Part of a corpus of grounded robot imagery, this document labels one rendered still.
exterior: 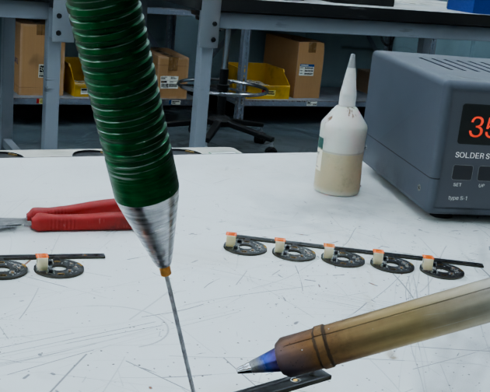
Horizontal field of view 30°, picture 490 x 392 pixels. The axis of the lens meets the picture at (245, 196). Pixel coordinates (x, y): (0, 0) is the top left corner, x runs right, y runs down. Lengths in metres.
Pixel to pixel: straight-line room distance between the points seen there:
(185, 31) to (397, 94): 4.35
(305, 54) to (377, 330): 4.70
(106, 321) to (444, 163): 0.28
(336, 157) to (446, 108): 0.09
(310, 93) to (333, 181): 4.28
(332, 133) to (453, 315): 0.47
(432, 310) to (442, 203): 0.44
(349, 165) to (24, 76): 3.73
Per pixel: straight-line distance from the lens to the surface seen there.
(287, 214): 0.59
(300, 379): 0.24
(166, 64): 4.48
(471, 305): 0.17
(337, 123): 0.64
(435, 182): 0.61
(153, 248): 0.15
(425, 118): 0.62
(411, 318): 0.17
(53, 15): 2.59
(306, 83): 4.90
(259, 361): 0.18
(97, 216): 0.53
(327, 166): 0.65
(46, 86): 2.65
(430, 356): 0.42
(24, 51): 4.31
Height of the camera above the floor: 0.92
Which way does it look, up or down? 16 degrees down
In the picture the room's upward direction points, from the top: 6 degrees clockwise
